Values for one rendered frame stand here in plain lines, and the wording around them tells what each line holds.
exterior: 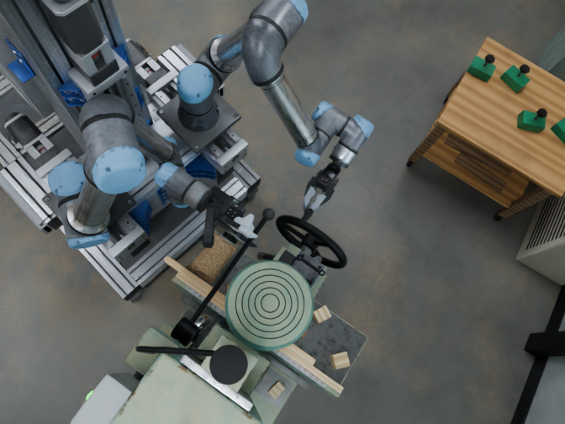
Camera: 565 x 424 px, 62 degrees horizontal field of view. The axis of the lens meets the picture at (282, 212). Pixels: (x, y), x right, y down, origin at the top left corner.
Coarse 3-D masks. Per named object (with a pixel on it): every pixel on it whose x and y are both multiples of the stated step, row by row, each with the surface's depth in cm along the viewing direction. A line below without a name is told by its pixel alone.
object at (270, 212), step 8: (264, 216) 129; (272, 216) 129; (264, 224) 130; (256, 232) 129; (248, 240) 128; (240, 256) 127; (232, 264) 126; (224, 272) 126; (216, 288) 125; (208, 296) 124; (200, 312) 123; (184, 320) 121; (192, 320) 123; (176, 328) 120; (184, 328) 120; (192, 328) 121; (176, 336) 120; (184, 336) 119; (192, 336) 120; (184, 344) 120
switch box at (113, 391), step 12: (108, 384) 84; (120, 384) 84; (132, 384) 90; (96, 396) 83; (108, 396) 84; (120, 396) 84; (84, 408) 83; (96, 408) 83; (108, 408) 83; (72, 420) 82; (84, 420) 82; (96, 420) 82; (108, 420) 82
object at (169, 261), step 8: (168, 256) 146; (168, 264) 147; (176, 264) 145; (184, 272) 145; (200, 280) 144; (208, 288) 144; (216, 296) 144; (224, 296) 144; (296, 352) 141; (304, 352) 141; (312, 360) 141
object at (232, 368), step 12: (216, 348) 84; (228, 348) 75; (240, 348) 84; (204, 360) 83; (216, 360) 74; (228, 360) 74; (240, 360) 74; (252, 360) 84; (216, 372) 73; (228, 372) 74; (240, 372) 74; (228, 384) 73; (240, 384) 83
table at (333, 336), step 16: (192, 272) 149; (224, 288) 149; (320, 304) 150; (224, 320) 149; (336, 320) 149; (320, 336) 147; (336, 336) 148; (352, 336) 148; (320, 352) 146; (336, 352) 146; (352, 352) 147; (320, 368) 144
